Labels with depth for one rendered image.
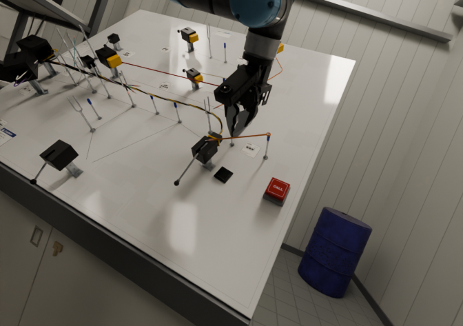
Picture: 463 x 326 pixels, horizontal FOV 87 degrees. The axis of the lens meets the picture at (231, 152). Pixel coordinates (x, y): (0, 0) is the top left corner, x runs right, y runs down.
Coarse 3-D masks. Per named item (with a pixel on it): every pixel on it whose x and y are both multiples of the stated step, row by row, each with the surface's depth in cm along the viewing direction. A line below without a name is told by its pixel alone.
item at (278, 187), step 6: (276, 180) 64; (270, 186) 63; (276, 186) 63; (282, 186) 63; (288, 186) 63; (270, 192) 62; (276, 192) 62; (282, 192) 61; (276, 198) 62; (282, 198) 60
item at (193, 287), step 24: (0, 168) 72; (24, 192) 68; (48, 192) 67; (48, 216) 65; (72, 216) 62; (72, 240) 62; (96, 240) 60; (120, 240) 58; (120, 264) 57; (144, 264) 55; (144, 288) 55; (168, 288) 53; (192, 288) 51; (192, 312) 51; (216, 312) 49
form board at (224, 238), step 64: (128, 64) 105; (192, 64) 104; (320, 64) 102; (0, 128) 82; (64, 128) 82; (128, 128) 81; (192, 128) 80; (256, 128) 80; (320, 128) 79; (64, 192) 67; (128, 192) 66; (192, 192) 66; (256, 192) 65; (192, 256) 56; (256, 256) 55
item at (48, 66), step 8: (24, 40) 90; (32, 40) 90; (40, 40) 90; (24, 48) 89; (32, 48) 87; (40, 48) 93; (48, 48) 92; (32, 56) 90; (40, 56) 92; (48, 64) 98; (56, 72) 101
